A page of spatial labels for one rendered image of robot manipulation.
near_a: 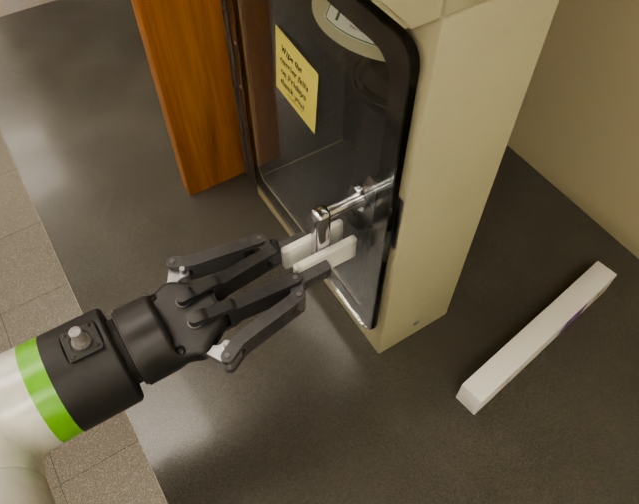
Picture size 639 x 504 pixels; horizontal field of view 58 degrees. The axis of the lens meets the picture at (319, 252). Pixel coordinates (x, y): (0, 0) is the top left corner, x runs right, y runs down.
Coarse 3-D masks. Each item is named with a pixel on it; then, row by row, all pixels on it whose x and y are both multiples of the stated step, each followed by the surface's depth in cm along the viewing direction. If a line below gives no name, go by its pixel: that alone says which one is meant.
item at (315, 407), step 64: (64, 0) 120; (128, 0) 120; (0, 64) 108; (64, 64) 108; (128, 64) 108; (0, 128) 98; (64, 128) 98; (128, 128) 98; (64, 192) 90; (128, 192) 90; (256, 192) 90; (512, 192) 90; (64, 256) 83; (128, 256) 83; (512, 256) 83; (576, 256) 83; (320, 320) 77; (448, 320) 77; (512, 320) 77; (576, 320) 77; (192, 384) 72; (256, 384) 72; (320, 384) 72; (384, 384) 72; (448, 384) 72; (512, 384) 72; (576, 384) 72; (192, 448) 67; (256, 448) 67; (320, 448) 67; (384, 448) 67; (448, 448) 67; (512, 448) 67; (576, 448) 67
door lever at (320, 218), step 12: (360, 192) 54; (336, 204) 54; (348, 204) 54; (360, 204) 54; (312, 216) 53; (324, 216) 53; (312, 228) 55; (324, 228) 54; (312, 240) 56; (324, 240) 55; (312, 252) 58
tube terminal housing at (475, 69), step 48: (480, 0) 36; (528, 0) 39; (432, 48) 38; (480, 48) 40; (528, 48) 43; (432, 96) 41; (480, 96) 44; (432, 144) 45; (480, 144) 49; (432, 192) 51; (480, 192) 56; (432, 240) 58; (384, 288) 63; (432, 288) 68; (384, 336) 70
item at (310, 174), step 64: (256, 0) 55; (320, 0) 45; (256, 64) 63; (320, 64) 50; (384, 64) 41; (256, 128) 72; (320, 128) 55; (384, 128) 45; (320, 192) 63; (384, 192) 50; (384, 256) 56
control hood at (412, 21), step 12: (372, 0) 32; (384, 0) 32; (396, 0) 32; (408, 0) 33; (420, 0) 33; (432, 0) 34; (396, 12) 33; (408, 12) 34; (420, 12) 34; (432, 12) 35; (408, 24) 34; (420, 24) 35
